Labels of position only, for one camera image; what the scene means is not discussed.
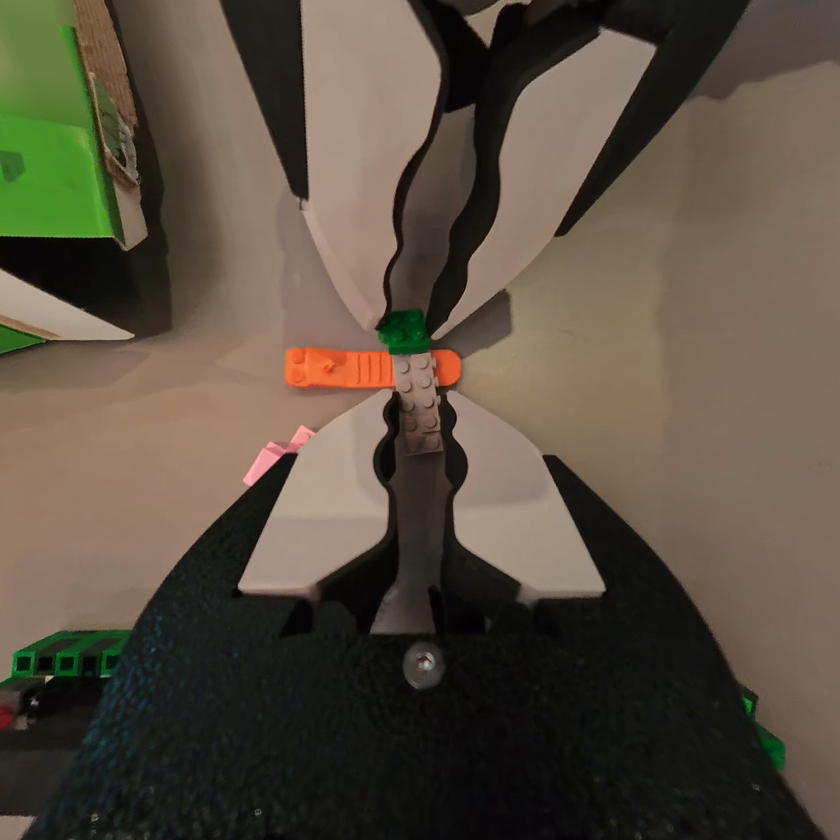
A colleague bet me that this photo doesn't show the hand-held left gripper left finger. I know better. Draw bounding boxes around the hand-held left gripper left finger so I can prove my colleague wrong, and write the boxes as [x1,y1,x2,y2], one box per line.
[238,390,401,635]

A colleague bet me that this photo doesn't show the green cardboard box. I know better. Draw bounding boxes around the green cardboard box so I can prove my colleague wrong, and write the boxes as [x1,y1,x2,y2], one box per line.
[0,0,151,252]

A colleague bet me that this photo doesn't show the grey long brick plate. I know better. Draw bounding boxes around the grey long brick plate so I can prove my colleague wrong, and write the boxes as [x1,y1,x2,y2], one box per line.
[392,351,446,457]

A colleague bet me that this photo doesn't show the orange brick separator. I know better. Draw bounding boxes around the orange brick separator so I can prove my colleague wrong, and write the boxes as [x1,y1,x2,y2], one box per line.
[285,346,463,393]

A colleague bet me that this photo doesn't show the green angled brick plate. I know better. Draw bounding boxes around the green angled brick plate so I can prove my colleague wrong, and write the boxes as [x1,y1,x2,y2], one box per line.
[376,307,432,357]

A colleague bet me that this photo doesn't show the green brick assembly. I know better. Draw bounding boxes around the green brick assembly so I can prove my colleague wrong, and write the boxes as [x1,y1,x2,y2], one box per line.
[0,629,130,732]

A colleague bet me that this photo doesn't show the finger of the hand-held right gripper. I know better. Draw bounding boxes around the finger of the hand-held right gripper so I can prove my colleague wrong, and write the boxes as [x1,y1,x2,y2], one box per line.
[298,0,448,331]
[427,23,658,340]

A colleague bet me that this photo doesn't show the green brick stack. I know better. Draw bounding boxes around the green brick stack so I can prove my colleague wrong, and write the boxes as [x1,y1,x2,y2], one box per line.
[740,686,786,772]

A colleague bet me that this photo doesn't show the grey desk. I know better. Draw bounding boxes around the grey desk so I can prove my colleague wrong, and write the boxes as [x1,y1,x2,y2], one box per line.
[0,0,840,840]

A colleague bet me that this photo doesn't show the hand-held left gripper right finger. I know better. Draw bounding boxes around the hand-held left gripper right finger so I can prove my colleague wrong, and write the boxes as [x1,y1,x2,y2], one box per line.
[430,391,606,635]

